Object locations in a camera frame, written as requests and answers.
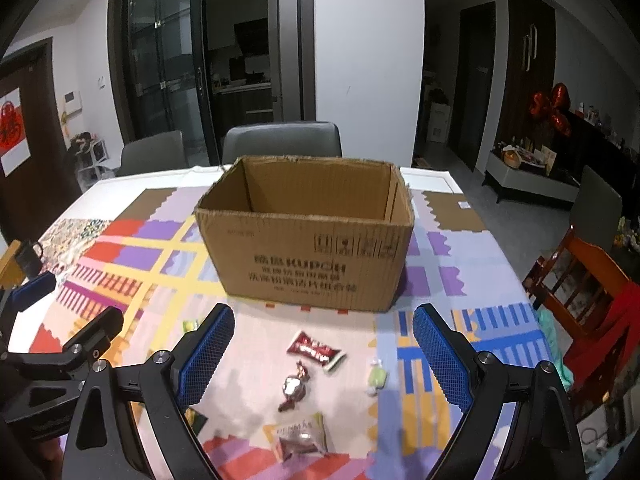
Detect brown wooden chair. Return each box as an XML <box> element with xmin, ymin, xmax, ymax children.
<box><xmin>521</xmin><ymin>224</ymin><xmax>640</xmax><ymax>361</ymax></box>

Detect dark red candy packet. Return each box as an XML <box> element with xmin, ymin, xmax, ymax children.
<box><xmin>285</xmin><ymin>330</ymin><xmax>347</xmax><ymax>375</ymax></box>

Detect dark sliding glass door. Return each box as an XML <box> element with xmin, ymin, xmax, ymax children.
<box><xmin>107</xmin><ymin>0</ymin><xmax>316</xmax><ymax>166</ymax></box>

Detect silver candy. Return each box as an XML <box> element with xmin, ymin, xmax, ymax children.
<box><xmin>277</xmin><ymin>360</ymin><xmax>311</xmax><ymax>413</ymax></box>

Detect yellow wooden box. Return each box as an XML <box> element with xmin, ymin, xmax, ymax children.
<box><xmin>0</xmin><ymin>240</ymin><xmax>23</xmax><ymax>291</ymax></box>

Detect black range hood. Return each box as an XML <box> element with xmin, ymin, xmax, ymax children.
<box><xmin>234</xmin><ymin>18</ymin><xmax>271</xmax><ymax>57</ymax></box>

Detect black mug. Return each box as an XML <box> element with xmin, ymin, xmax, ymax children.
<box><xmin>15</xmin><ymin>241</ymin><xmax>45</xmax><ymax>281</ymax></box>

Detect red garment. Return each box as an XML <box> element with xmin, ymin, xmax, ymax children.
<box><xmin>575</xmin><ymin>285</ymin><xmax>640</xmax><ymax>391</ymax></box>

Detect brown cardboard box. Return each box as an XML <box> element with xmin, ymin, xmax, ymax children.
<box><xmin>194</xmin><ymin>155</ymin><xmax>416</xmax><ymax>313</ymax></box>

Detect white carton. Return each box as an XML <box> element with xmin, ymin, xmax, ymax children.
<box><xmin>427</xmin><ymin>102</ymin><xmax>451</xmax><ymax>143</ymax></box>

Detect flower bouquet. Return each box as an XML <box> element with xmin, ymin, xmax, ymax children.
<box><xmin>615</xmin><ymin>217</ymin><xmax>640</xmax><ymax>248</ymax></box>

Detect pale green candy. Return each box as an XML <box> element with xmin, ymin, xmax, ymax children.
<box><xmin>366</xmin><ymin>357</ymin><xmax>388</xmax><ymax>397</ymax></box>

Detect dark green snack packet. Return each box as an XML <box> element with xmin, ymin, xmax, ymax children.
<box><xmin>185</xmin><ymin>407</ymin><xmax>210</xmax><ymax>436</ymax></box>

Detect floral patterned cloth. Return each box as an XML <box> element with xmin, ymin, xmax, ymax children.
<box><xmin>37</xmin><ymin>217</ymin><xmax>117</xmax><ymax>276</ymax></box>

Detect clear packet with brown cake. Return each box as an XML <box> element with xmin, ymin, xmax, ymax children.
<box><xmin>263</xmin><ymin>411</ymin><xmax>335</xmax><ymax>462</ymax></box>

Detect white low cabinet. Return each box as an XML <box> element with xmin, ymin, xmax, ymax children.
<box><xmin>484</xmin><ymin>150</ymin><xmax>581</xmax><ymax>204</ymax></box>

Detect dark hallway door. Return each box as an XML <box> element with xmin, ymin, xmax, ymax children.
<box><xmin>452</xmin><ymin>1</ymin><xmax>497</xmax><ymax>173</ymax></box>

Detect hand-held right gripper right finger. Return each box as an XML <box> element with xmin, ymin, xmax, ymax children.
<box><xmin>412</xmin><ymin>302</ymin><xmax>586</xmax><ymax>480</ymax></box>

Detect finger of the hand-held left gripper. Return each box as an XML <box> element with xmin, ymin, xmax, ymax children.
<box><xmin>0</xmin><ymin>271</ymin><xmax>58</xmax><ymax>351</ymax></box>
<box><xmin>0</xmin><ymin>305</ymin><xmax>125</xmax><ymax>411</ymax></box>

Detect dark wardrobe with long handles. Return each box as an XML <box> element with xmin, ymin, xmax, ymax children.
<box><xmin>505</xmin><ymin>0</ymin><xmax>557</xmax><ymax>146</ymax></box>

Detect colourful patterned tablecloth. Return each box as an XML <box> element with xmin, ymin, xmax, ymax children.
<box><xmin>30</xmin><ymin>187</ymin><xmax>571</xmax><ymax>480</ymax></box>

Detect white shoe rack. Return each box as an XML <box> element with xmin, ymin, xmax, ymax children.
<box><xmin>75</xmin><ymin>137</ymin><xmax>111</xmax><ymax>186</ymax></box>

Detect dark sideboard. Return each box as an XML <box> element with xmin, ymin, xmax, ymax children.
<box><xmin>542</xmin><ymin>110</ymin><xmax>640</xmax><ymax>191</ymax></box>

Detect silver refrigerator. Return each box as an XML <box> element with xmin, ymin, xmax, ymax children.
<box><xmin>266</xmin><ymin>0</ymin><xmax>316</xmax><ymax>123</ymax></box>

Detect teal cloth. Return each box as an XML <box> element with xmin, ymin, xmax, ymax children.
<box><xmin>537</xmin><ymin>307</ymin><xmax>573</xmax><ymax>391</ymax></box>

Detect dark wooden door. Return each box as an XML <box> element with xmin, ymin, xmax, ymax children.
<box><xmin>0</xmin><ymin>37</ymin><xmax>81</xmax><ymax>246</ymax></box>

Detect person's left forearm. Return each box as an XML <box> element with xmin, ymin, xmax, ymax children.
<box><xmin>0</xmin><ymin>440</ymin><xmax>68</xmax><ymax>480</ymax></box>

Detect red foil balloons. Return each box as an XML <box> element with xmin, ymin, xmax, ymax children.
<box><xmin>530</xmin><ymin>85</ymin><xmax>572</xmax><ymax>137</ymax></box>

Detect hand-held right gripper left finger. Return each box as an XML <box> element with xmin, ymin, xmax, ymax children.
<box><xmin>65</xmin><ymin>302</ymin><xmax>236</xmax><ymax>480</ymax></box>

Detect grey dining chair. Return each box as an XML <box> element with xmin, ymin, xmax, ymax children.
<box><xmin>120</xmin><ymin>130</ymin><xmax>190</xmax><ymax>177</ymax></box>
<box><xmin>221</xmin><ymin>121</ymin><xmax>343</xmax><ymax>166</ymax></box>
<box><xmin>568</xmin><ymin>165</ymin><xmax>623</xmax><ymax>248</ymax></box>

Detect red and white door poster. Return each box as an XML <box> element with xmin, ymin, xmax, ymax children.
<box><xmin>0</xmin><ymin>86</ymin><xmax>27</xmax><ymax>177</ymax></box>

